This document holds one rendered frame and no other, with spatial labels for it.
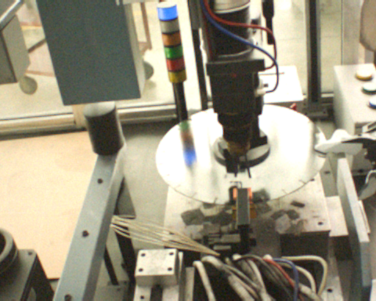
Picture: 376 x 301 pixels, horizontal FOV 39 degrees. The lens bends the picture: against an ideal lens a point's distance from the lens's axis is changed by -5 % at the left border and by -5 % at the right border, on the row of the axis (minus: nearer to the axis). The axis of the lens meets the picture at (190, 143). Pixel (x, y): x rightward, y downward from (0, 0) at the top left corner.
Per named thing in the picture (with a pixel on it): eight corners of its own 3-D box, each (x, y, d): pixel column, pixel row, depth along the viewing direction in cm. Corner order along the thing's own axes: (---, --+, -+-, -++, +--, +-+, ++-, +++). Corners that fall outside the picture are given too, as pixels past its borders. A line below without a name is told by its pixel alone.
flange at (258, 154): (201, 157, 105) (200, 146, 103) (229, 127, 112) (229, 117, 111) (254, 171, 99) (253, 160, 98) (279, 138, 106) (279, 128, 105)
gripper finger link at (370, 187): (365, 191, 110) (385, 158, 105) (365, 210, 106) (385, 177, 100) (352, 186, 111) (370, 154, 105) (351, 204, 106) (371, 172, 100)
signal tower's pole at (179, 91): (185, 153, 142) (173, 77, 129) (194, 152, 141) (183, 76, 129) (185, 158, 140) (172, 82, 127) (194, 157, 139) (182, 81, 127)
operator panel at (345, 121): (332, 114, 148) (333, 65, 140) (370, 110, 147) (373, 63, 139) (351, 175, 125) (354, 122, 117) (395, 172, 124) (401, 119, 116)
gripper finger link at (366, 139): (339, 150, 101) (384, 154, 99) (339, 156, 100) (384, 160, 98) (341, 129, 99) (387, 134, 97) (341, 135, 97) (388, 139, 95)
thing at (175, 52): (165, 51, 127) (164, 40, 125) (184, 49, 126) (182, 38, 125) (164, 59, 123) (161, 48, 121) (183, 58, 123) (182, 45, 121)
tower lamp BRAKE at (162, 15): (159, 13, 121) (157, 1, 120) (178, 12, 121) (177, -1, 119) (157, 21, 118) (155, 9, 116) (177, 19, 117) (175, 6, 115)
